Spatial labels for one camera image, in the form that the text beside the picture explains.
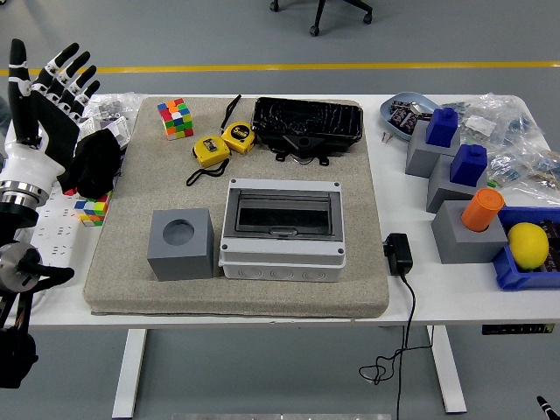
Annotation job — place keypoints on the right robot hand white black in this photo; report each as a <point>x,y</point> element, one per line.
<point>547,404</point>

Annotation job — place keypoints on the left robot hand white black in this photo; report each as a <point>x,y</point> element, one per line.
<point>52,127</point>

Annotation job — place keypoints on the smoky transparent box lid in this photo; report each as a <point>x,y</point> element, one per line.
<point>284,214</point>

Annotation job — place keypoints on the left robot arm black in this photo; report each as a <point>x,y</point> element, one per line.
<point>17,267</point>

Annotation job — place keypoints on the white labelled small box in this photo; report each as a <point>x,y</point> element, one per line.
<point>119,130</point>

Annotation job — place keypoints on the orange cylinder battery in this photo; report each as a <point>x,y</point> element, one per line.
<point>481,210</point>

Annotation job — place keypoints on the blue block battery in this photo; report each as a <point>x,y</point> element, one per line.
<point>442,127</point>
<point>468,166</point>

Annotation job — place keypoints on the grey electrical junction box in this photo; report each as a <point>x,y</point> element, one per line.
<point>280,267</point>

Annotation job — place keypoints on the black cloth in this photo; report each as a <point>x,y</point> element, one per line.
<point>96,162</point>

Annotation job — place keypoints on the clear bag of screws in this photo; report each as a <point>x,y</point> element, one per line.
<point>116,107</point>

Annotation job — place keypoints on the black table control panel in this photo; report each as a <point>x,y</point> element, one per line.
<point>516,329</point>

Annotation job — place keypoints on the colourful puzzle cube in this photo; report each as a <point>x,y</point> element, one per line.
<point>92,212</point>
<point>176,119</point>

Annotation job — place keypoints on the white power strip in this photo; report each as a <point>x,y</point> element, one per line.
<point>61,227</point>

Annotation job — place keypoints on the white table leg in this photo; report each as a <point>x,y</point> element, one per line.
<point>448,372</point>
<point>129,372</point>

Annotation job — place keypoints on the blue plastic bin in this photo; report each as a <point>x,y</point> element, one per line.
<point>525,280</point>

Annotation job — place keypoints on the yellow tape measure label window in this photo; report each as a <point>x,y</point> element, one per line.
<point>211,151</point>

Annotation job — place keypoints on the yellow lemon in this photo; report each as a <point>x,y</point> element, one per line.
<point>528,245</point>

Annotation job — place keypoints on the dark packets stack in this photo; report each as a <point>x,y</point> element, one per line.
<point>553,236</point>

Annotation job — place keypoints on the grey block holder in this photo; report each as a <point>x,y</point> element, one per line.
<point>464,247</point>
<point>422,159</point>
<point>444,192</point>

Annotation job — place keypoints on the grey block with round hole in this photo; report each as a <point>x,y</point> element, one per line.
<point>179,262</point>

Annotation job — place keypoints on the yellow tape measure 5m print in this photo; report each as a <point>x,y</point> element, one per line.
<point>238,136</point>

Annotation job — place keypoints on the grey-brown mat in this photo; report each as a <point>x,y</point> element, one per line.
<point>131,297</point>

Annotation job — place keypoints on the black power adapter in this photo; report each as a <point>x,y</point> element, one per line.
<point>399,254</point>

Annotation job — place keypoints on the clear bag of small parts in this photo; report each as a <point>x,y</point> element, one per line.
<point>520,157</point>
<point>494,118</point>
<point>542,184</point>

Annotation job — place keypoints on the small green connector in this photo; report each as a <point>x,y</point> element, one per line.
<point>493,183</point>

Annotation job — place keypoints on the black plastic tray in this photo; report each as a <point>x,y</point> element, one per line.
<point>306,118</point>

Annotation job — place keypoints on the black office chair base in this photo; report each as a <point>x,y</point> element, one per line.
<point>319,13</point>

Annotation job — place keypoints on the dark printed packet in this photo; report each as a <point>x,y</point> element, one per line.
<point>399,105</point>
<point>403,120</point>

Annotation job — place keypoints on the blue-grey bowl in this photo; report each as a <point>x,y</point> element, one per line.
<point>415,98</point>

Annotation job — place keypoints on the black plastic bracket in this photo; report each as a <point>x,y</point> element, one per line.
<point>302,144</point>

